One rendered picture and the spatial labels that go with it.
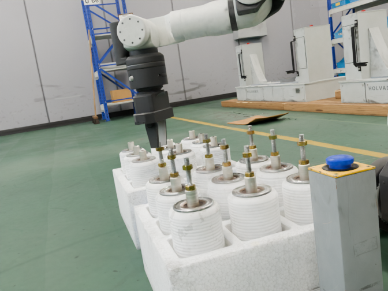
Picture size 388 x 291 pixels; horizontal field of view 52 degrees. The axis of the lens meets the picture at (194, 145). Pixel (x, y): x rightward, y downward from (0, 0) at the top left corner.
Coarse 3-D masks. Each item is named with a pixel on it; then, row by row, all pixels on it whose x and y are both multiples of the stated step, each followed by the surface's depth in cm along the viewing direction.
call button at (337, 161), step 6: (330, 156) 61; (336, 156) 60; (342, 156) 60; (348, 156) 59; (330, 162) 59; (336, 162) 58; (342, 162) 58; (348, 162) 58; (330, 168) 60; (336, 168) 59; (342, 168) 59
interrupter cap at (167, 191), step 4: (184, 184) 87; (164, 188) 86; (168, 188) 85; (184, 188) 84; (160, 192) 83; (164, 192) 83; (168, 192) 82; (172, 192) 83; (176, 192) 81; (180, 192) 81; (184, 192) 80
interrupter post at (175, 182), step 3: (171, 177) 83; (177, 177) 82; (171, 180) 82; (174, 180) 82; (177, 180) 82; (180, 180) 83; (171, 183) 83; (174, 183) 82; (177, 183) 82; (180, 183) 83; (171, 186) 83; (174, 186) 82; (177, 186) 82; (180, 186) 83; (171, 189) 83; (174, 189) 83; (177, 189) 83; (180, 189) 83
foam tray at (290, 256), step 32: (224, 224) 80; (288, 224) 76; (160, 256) 71; (192, 256) 68; (224, 256) 67; (256, 256) 69; (288, 256) 71; (160, 288) 79; (192, 288) 66; (224, 288) 68; (256, 288) 70; (288, 288) 72
